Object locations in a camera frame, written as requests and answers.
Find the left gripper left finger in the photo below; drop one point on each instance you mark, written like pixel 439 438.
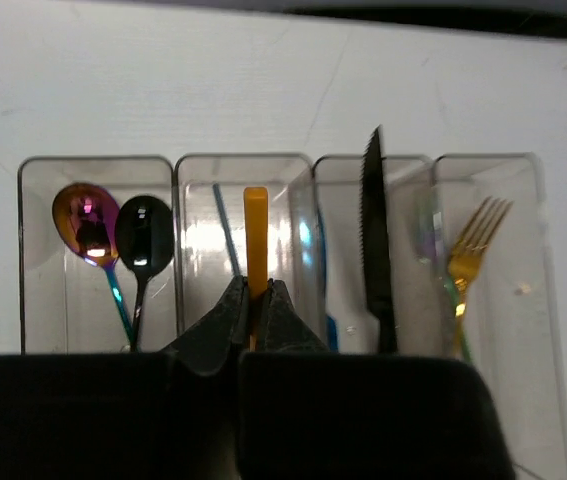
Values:
pixel 206 347

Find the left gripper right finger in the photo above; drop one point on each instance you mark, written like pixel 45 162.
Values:
pixel 278 327

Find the blue knife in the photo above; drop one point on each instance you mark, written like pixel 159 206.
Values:
pixel 331 326

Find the orange chopstick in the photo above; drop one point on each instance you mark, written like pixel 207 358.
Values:
pixel 256 230

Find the black spoon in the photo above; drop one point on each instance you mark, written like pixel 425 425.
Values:
pixel 144 239

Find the black knife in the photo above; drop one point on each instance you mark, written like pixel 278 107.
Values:
pixel 374 241

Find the rainbow spoon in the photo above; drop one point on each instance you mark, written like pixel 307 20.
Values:
pixel 84 215

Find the rainbow fork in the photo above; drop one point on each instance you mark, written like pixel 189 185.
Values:
pixel 431 250

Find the gold fork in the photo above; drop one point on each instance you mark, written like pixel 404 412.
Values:
pixel 466 259

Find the clear container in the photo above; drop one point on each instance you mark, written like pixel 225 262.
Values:
pixel 76 294
pixel 203 267
pixel 417 309
pixel 511 325

